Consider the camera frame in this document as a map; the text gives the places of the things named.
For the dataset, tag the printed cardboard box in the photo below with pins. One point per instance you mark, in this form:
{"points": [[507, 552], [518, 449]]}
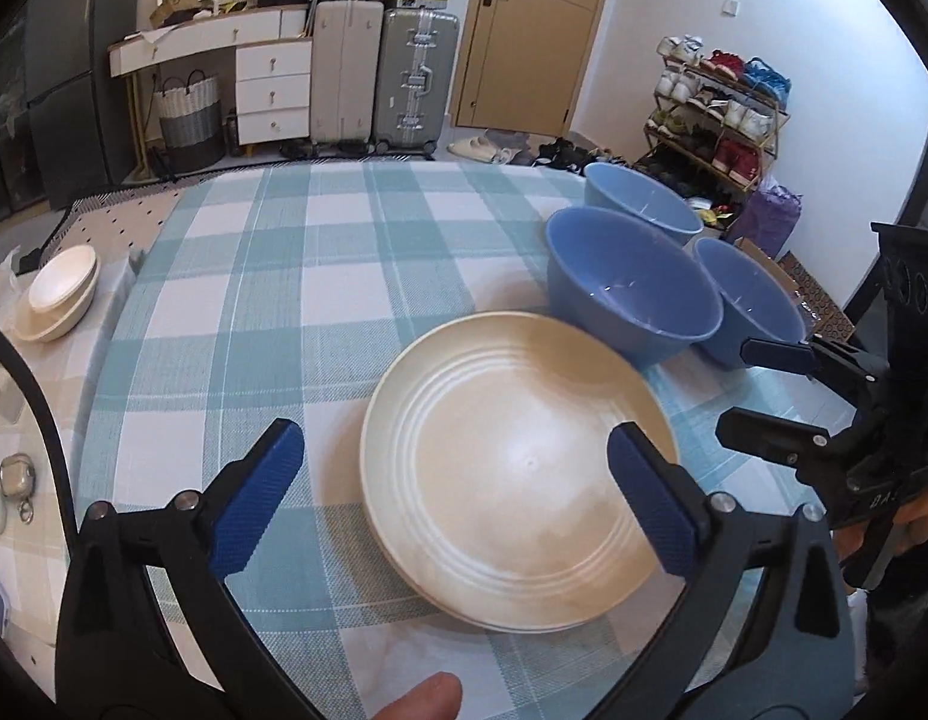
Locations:
{"points": [[779, 270]]}

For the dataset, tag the grey refrigerator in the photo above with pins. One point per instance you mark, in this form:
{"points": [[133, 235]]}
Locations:
{"points": [[81, 90]]}

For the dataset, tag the dark glass cabinet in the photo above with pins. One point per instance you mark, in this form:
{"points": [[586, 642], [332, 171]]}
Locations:
{"points": [[6, 127]]}

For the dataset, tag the beige suitcase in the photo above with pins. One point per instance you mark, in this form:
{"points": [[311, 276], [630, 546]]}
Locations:
{"points": [[348, 75]]}

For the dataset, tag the group of loose shoes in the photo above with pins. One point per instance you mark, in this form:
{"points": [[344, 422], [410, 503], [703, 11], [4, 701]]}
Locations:
{"points": [[501, 150]]}

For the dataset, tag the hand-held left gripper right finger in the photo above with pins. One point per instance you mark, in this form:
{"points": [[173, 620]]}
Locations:
{"points": [[651, 504]]}

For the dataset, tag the purple bag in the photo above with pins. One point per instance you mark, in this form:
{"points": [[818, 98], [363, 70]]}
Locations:
{"points": [[768, 217]]}

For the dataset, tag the small white bowl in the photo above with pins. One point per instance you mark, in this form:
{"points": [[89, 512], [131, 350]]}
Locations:
{"points": [[59, 277]]}

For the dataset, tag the large cream bowl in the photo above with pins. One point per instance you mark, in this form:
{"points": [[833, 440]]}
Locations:
{"points": [[55, 328]]}

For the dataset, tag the woven laundry basket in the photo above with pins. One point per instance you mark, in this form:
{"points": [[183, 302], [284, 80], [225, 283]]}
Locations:
{"points": [[188, 127]]}

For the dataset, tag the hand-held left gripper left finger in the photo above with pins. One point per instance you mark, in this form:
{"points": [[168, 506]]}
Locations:
{"points": [[258, 499]]}

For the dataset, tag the person's left hand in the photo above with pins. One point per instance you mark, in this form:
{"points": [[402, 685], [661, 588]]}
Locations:
{"points": [[426, 699]]}

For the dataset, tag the shoe rack with shoes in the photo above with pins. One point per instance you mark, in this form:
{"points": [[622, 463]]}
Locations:
{"points": [[726, 112]]}

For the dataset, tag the person's right hand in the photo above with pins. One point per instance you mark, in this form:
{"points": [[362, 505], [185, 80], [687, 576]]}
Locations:
{"points": [[922, 514]]}

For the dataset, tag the clear phone stand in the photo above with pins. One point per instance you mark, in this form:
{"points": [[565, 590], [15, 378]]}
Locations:
{"points": [[6, 401]]}

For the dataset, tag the wooden door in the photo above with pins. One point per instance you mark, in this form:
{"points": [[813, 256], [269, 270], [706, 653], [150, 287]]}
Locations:
{"points": [[524, 52]]}

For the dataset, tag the blue bowl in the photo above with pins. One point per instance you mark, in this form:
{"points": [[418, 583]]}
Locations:
{"points": [[749, 292], [636, 195], [629, 277]]}

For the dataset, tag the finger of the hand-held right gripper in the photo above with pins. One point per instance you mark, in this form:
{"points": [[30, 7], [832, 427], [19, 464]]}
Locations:
{"points": [[764, 435], [779, 355]]}

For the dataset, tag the teal checked tablecloth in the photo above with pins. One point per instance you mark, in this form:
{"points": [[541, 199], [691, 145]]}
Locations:
{"points": [[284, 315]]}

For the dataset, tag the white vanity desk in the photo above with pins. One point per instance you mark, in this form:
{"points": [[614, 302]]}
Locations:
{"points": [[273, 90]]}

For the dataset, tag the silver suitcase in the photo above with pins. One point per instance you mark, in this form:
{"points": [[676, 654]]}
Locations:
{"points": [[415, 82]]}

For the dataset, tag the small brown cardboard box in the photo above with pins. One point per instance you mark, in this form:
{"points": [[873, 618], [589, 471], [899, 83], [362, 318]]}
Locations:
{"points": [[175, 11]]}

